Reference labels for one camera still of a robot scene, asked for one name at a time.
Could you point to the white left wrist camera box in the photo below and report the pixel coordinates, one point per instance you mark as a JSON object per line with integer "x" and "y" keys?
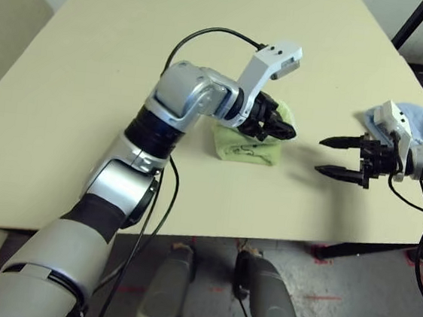
{"x": 279, "y": 56}

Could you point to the black table foot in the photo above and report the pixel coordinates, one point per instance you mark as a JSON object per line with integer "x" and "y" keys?
{"x": 357, "y": 249}

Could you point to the grey left robot leg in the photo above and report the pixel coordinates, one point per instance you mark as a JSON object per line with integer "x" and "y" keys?
{"x": 163, "y": 293}

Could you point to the grey right robot leg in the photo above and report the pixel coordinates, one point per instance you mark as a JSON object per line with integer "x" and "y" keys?
{"x": 268, "y": 301}

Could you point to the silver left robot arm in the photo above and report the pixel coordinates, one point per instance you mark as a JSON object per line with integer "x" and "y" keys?
{"x": 181, "y": 87}

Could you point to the grey robot leg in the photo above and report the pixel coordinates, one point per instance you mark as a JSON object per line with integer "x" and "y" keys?
{"x": 163, "y": 293}
{"x": 268, "y": 301}

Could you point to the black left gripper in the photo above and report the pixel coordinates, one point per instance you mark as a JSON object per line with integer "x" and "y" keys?
{"x": 261, "y": 118}

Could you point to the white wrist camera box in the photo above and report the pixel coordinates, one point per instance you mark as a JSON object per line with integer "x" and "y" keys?
{"x": 397, "y": 117}
{"x": 279, "y": 56}

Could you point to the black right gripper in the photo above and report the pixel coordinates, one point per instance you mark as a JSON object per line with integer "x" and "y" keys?
{"x": 377, "y": 161}

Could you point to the green terry towel white trim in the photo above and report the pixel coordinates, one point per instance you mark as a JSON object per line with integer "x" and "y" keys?
{"x": 250, "y": 151}

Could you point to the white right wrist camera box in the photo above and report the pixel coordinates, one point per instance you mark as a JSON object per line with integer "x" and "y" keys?
{"x": 397, "y": 117}

